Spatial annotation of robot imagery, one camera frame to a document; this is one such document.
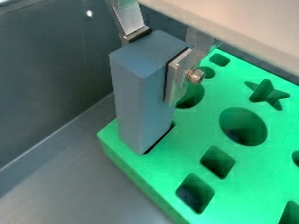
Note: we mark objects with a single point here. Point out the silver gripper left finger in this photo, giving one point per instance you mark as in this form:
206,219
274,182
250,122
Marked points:
129,19

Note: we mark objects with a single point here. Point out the grey-blue rectangular block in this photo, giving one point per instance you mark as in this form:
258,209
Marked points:
138,69

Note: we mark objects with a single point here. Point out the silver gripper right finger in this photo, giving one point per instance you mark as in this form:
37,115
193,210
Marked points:
184,70

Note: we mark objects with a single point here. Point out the green shape sorter board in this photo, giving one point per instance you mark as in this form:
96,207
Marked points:
225,168

